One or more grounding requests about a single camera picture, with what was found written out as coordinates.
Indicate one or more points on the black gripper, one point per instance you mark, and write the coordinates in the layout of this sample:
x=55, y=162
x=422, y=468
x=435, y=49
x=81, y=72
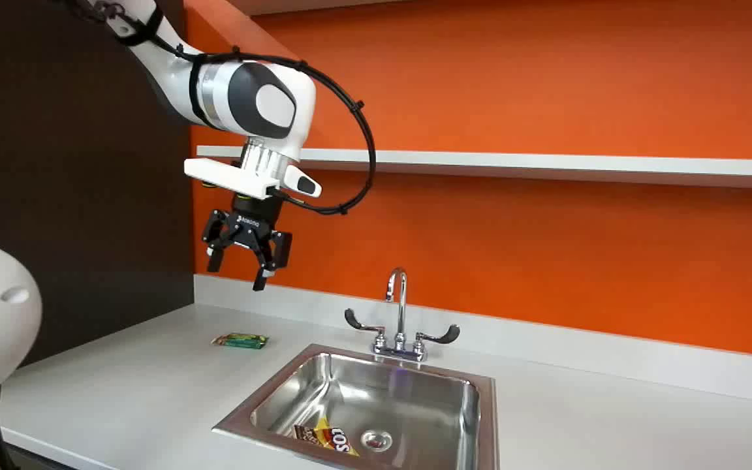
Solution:
x=248, y=225

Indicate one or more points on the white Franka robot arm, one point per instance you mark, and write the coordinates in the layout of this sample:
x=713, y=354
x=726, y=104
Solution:
x=219, y=92

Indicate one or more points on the round sink drain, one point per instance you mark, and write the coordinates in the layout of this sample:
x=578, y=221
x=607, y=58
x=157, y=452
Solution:
x=377, y=439

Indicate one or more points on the stainless steel sink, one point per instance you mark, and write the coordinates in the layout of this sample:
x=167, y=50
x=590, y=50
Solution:
x=430, y=401

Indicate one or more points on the green snack packet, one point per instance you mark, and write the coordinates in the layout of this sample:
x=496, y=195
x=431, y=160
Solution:
x=240, y=340

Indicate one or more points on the dark cabinet side panel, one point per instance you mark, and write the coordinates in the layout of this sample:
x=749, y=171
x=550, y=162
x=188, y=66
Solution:
x=72, y=191

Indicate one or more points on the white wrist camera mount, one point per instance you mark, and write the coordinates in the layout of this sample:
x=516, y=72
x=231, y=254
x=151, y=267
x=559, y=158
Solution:
x=236, y=174

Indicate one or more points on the high white wall shelf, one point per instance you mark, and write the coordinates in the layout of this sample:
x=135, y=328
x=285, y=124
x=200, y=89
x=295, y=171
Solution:
x=306, y=7

